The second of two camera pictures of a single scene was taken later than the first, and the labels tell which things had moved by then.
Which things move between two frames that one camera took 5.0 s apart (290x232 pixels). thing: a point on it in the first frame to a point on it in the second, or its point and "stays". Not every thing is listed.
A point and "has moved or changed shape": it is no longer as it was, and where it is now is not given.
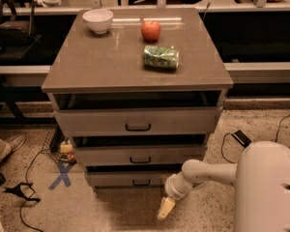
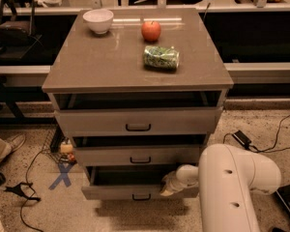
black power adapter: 241,137 stays
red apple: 151,30 stays
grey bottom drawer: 130,179 has moved or changed shape
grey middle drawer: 139,156 stays
